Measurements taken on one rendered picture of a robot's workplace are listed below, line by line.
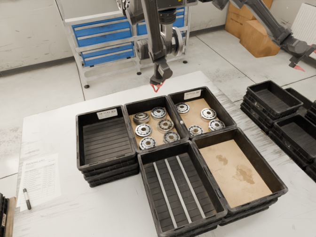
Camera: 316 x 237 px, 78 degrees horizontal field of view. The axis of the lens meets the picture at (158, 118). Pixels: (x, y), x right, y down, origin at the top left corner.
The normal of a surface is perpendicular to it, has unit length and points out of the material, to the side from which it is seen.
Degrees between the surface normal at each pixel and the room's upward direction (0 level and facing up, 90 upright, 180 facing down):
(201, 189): 0
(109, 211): 0
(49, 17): 90
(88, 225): 0
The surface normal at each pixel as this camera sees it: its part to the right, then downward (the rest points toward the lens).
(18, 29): 0.38, 0.67
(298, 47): -0.04, 0.48
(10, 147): -0.03, -0.69
